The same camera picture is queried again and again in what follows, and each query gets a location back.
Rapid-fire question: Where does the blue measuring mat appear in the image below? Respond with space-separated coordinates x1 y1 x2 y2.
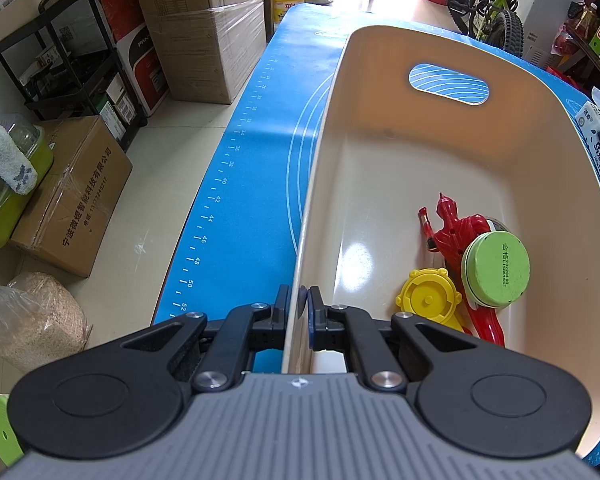
150 2 600 472

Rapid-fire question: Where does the white fluffy roller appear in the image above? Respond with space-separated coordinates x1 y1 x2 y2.
0 121 40 195

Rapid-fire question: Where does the clear bag of grain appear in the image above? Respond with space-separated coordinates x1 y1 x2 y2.
0 272 92 374

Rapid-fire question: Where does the green round tin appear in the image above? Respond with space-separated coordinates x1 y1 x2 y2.
460 230 531 311

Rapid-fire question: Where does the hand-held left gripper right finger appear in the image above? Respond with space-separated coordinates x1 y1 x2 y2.
301 285 477 392

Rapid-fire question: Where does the red and white box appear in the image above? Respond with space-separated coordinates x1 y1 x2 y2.
98 0 170 114

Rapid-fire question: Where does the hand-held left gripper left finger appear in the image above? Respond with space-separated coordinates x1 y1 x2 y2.
122 285 294 394

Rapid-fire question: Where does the green disc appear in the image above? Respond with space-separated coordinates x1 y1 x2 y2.
0 392 25 469

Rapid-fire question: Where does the dark wooden shelf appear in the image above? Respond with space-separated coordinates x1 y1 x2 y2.
547 0 600 98

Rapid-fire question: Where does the green children's bicycle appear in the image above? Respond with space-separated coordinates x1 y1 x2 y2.
443 0 540 59

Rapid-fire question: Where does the yellow round lid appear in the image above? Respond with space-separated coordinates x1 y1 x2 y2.
394 268 464 334

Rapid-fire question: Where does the printed brown carton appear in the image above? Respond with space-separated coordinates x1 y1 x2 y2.
10 115 134 279

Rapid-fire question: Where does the small green white box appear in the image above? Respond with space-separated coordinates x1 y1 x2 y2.
95 74 136 139

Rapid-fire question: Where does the white appliance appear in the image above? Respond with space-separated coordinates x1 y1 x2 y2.
522 0 594 69

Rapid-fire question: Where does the blue white tissue pack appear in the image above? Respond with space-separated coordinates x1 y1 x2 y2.
574 101 600 181

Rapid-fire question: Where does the black utility cart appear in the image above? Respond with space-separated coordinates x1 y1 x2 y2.
0 0 149 154

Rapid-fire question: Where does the red toy figure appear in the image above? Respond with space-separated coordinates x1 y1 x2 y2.
417 192 506 349

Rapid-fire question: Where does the film-wrapped cardboard box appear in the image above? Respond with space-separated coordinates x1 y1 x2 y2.
152 0 269 106

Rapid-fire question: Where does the cream plastic storage bin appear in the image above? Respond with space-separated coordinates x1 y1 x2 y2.
280 25 600 462

